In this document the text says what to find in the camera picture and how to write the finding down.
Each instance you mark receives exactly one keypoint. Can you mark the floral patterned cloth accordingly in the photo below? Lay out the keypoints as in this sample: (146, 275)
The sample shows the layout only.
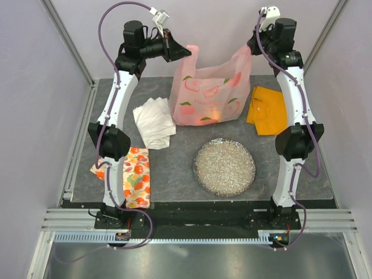
(135, 191)

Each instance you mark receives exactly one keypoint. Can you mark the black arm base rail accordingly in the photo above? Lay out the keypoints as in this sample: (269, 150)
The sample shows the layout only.
(254, 215)

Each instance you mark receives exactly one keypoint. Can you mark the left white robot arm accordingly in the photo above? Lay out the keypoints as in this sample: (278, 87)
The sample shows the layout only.
(111, 143)

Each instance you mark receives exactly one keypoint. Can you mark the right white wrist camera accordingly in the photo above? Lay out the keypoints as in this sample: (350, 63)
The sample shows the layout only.
(270, 16)

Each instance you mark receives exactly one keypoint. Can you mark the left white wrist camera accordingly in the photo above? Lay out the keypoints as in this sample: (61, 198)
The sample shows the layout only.
(159, 16)

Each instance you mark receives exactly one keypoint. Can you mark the grey slotted cable duct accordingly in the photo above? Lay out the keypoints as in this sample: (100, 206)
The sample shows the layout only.
(101, 237)

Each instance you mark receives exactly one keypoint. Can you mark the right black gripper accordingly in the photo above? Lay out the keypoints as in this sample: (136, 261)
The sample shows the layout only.
(253, 43)

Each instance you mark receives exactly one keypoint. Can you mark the pink plastic bag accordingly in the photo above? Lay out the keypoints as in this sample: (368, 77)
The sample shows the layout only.
(210, 95)

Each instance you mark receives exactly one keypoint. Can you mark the white folded cloth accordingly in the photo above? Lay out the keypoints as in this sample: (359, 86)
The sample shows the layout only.
(154, 123)

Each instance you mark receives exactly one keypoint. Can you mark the aluminium frame profile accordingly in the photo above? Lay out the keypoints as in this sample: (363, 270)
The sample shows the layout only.
(67, 39)

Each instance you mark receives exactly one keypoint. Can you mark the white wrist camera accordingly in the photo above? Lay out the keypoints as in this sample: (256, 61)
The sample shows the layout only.
(159, 16)
(270, 16)

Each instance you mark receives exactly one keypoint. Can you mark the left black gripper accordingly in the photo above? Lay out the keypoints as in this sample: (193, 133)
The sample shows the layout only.
(172, 50)

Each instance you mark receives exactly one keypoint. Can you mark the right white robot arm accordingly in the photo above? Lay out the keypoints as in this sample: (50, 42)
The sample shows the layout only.
(298, 144)

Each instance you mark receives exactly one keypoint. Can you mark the speckled glass plate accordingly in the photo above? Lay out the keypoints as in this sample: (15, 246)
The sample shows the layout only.
(224, 167)

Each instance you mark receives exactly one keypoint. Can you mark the orange folded t-shirt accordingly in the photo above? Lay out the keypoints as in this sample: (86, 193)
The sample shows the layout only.
(267, 111)

